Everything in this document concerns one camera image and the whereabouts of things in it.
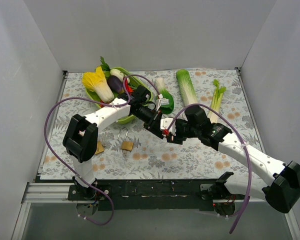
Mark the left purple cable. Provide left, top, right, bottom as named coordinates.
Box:
left=44, top=74, right=166, bottom=226

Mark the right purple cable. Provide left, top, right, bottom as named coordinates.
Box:
left=168, top=103, right=253, bottom=235

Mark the green plastic basket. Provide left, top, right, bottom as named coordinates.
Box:
left=85, top=67, right=154, bottom=125

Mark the large brass padlock left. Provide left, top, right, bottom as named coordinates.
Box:
left=94, top=140, right=104, bottom=155

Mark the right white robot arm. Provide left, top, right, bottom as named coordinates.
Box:
left=160, top=104, right=300, bottom=214

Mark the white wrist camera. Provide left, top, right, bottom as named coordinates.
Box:
left=155, top=94, right=170, bottom=111
left=160, top=117, right=176, bottom=135

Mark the purple cable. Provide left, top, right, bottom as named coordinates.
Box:
left=44, top=74, right=166, bottom=226
left=168, top=103, right=253, bottom=235

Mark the purple eggplant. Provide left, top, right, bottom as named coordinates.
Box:
left=106, top=75, right=125, bottom=94

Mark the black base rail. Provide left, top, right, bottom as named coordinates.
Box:
left=67, top=178, right=248, bottom=211

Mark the floral table mat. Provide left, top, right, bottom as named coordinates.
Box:
left=40, top=69, right=261, bottom=180

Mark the celery stalk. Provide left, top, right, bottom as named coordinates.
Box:
left=208, top=79, right=227, bottom=123

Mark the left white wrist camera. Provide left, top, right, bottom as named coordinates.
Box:
left=155, top=94, right=170, bottom=111

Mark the yellow napa cabbage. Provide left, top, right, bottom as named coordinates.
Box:
left=82, top=66, right=114, bottom=103

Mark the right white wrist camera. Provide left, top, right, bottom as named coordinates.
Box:
left=160, top=117, right=176, bottom=135

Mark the bok choy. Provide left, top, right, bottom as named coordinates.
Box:
left=154, top=77, right=174, bottom=115

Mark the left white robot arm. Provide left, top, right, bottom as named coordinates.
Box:
left=62, top=85, right=170, bottom=200

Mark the green napa cabbage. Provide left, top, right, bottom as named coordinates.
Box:
left=175, top=69, right=198, bottom=106

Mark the white radish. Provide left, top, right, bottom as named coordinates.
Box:
left=110, top=68, right=124, bottom=78

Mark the red chili pepper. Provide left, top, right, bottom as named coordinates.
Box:
left=123, top=76, right=134, bottom=94

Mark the brass padlock long shackle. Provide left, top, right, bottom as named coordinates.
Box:
left=116, top=127, right=134, bottom=159

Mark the green leafy herb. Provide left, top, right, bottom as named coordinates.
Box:
left=100, top=56, right=111, bottom=72

